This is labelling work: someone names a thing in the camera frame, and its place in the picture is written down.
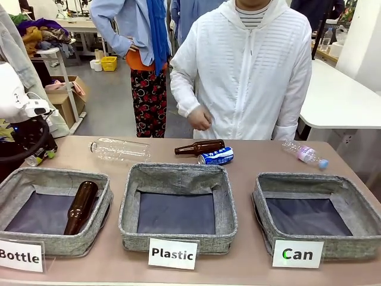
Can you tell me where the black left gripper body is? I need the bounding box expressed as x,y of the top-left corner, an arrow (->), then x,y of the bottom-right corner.
5,116 -> 58,158

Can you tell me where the person left forearm white sleeve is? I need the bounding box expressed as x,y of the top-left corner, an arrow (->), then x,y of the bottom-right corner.
271,101 -> 301,141

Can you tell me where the person right forearm white sleeve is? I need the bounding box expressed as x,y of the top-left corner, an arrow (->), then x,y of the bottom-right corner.
169,44 -> 206,119

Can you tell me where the silver can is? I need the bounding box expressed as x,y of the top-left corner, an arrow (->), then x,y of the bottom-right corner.
24,156 -> 44,167

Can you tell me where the grey fabric basket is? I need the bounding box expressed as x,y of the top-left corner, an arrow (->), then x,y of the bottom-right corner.
251,172 -> 381,262
0,166 -> 114,257
118,162 -> 239,254

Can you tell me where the blue drink can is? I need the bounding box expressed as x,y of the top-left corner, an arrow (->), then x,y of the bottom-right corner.
198,146 -> 235,166

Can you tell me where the white Can label sign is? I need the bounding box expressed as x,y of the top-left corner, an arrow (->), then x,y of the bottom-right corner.
271,239 -> 325,269

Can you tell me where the person right hand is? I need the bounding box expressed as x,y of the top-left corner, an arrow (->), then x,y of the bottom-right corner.
187,104 -> 213,132

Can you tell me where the cardboard box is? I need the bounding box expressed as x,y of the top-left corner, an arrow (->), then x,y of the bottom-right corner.
44,75 -> 90,129

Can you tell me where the brown glass bottle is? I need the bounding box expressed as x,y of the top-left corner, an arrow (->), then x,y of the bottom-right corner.
63,181 -> 99,236
174,139 -> 226,156

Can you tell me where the large clear plastic bottle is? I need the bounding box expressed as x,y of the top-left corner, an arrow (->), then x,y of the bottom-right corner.
89,137 -> 152,163

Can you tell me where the grey hanging jacket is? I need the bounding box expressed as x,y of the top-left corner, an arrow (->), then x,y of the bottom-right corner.
0,4 -> 70,139

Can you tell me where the white Bottle label sign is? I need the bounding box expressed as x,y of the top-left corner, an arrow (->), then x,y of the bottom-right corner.
0,238 -> 45,273

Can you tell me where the pile of coloured clothes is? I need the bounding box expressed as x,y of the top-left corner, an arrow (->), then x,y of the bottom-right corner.
8,13 -> 77,59

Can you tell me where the yellow plastic crate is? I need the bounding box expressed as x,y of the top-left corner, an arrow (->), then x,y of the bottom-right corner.
101,55 -> 118,72

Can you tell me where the person in blue shirt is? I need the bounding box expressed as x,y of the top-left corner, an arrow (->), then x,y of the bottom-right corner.
90,0 -> 173,139

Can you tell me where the white Plastic label sign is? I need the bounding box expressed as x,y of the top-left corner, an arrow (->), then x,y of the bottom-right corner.
148,237 -> 199,271

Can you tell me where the person in white jacket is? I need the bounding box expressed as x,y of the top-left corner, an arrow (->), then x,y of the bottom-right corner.
169,0 -> 313,141

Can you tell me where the clear bottle pink label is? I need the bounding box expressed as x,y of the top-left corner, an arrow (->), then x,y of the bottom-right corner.
281,139 -> 330,170

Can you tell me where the white desk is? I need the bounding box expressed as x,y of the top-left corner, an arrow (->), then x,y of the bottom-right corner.
297,58 -> 381,191

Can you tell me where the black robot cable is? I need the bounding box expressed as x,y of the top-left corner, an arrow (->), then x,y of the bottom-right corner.
0,116 -> 51,163

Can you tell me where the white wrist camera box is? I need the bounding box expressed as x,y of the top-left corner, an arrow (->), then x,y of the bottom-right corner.
23,99 -> 59,119

